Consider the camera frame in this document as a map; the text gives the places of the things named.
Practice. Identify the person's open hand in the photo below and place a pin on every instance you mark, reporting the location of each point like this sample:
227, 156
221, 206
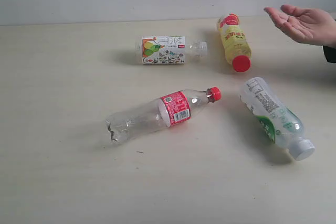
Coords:
304, 25

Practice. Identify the yellow bottle red cap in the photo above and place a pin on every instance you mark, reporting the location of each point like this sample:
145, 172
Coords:
236, 48

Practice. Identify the green white label bottle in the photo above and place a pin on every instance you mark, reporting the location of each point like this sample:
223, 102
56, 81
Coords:
281, 125

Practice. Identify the white illustrated label bottle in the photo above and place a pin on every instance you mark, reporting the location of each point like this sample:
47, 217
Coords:
169, 50

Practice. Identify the clear bottle red label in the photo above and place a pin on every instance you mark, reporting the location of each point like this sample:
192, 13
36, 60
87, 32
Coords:
161, 113

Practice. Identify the dark sleeve forearm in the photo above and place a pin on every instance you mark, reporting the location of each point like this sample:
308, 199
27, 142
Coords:
330, 54

